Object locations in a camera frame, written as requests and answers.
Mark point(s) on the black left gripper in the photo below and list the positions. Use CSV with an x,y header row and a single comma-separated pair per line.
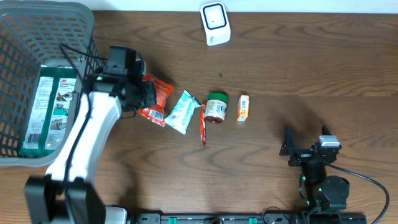
x,y
151,100

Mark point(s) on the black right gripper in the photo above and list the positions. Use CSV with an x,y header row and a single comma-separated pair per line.
x,y
301,155

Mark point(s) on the red snack packet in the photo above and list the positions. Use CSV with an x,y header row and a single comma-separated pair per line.
x,y
155,113

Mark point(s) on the pale green wipes packet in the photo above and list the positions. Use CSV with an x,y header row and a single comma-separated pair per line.
x,y
181,115

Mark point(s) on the red Nescafe stick sachet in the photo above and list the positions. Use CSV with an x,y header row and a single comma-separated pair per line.
x,y
203,123

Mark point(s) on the green lid jar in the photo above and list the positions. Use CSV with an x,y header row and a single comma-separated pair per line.
x,y
216,106

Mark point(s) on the small orange carton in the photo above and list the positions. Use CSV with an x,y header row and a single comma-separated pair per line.
x,y
243,108

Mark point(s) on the green snack packet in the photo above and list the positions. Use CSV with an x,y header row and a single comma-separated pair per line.
x,y
50,110

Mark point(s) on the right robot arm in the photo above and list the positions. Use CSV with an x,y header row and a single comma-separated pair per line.
x,y
325,195

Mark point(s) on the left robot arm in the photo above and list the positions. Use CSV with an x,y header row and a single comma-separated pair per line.
x,y
66,193

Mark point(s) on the white barcode scanner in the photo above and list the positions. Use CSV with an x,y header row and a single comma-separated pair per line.
x,y
215,23

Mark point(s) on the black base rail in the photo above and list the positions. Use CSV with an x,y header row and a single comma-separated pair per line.
x,y
270,218

